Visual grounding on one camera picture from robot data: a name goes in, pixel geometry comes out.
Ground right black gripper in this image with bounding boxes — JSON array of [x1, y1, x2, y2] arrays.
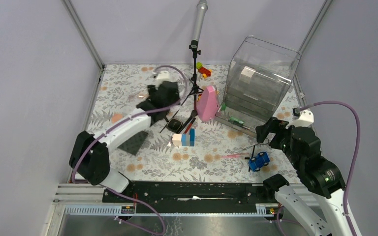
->
[[254, 115, 302, 169]]

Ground black square compact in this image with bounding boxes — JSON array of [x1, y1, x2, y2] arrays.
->
[[166, 118, 183, 133]]

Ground black makeup brush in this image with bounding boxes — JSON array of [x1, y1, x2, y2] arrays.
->
[[176, 110, 198, 134]]

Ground green lip balm tube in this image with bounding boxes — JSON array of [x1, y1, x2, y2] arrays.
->
[[229, 117, 244, 126]]

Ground red lip gloss tube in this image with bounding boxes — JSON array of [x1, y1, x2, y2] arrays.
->
[[184, 118, 196, 134]]

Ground white cardboard box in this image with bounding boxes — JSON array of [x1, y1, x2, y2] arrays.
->
[[240, 66, 256, 84]]

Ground clear acrylic makeup organizer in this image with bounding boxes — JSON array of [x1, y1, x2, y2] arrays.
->
[[215, 35, 301, 137]]

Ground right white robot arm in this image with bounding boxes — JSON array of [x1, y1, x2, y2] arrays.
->
[[255, 117, 361, 236]]

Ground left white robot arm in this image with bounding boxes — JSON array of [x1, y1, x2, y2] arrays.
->
[[69, 81, 180, 202]]

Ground thin black eyeliner pencil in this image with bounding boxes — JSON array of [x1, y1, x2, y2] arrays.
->
[[160, 110, 183, 133]]

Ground clear plastic wrapper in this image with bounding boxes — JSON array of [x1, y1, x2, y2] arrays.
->
[[128, 92, 147, 100]]

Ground blue toy car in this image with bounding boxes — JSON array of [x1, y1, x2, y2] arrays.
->
[[251, 151, 270, 172]]

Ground pink eyebrow razor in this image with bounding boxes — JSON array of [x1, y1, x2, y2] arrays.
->
[[220, 155, 249, 159]]

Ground pink foam wedge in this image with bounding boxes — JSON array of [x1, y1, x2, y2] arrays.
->
[[196, 86, 219, 122]]

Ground red yellow lego bricks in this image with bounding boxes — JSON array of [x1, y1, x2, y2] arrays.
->
[[196, 62, 212, 78]]

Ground white blue brick stack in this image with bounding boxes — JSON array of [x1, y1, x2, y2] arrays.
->
[[171, 128, 195, 147]]

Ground round orange powder puff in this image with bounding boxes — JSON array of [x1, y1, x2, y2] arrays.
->
[[111, 113, 124, 124]]

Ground dark green lego baseplate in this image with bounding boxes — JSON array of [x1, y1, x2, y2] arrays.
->
[[118, 131, 149, 155]]

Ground silver microphone on tripod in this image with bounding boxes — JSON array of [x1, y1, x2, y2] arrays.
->
[[184, 0, 208, 114]]

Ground black wire hair loop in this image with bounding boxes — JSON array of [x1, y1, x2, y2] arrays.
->
[[242, 139, 270, 150]]

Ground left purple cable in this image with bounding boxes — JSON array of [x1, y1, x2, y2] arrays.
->
[[71, 65, 189, 236]]

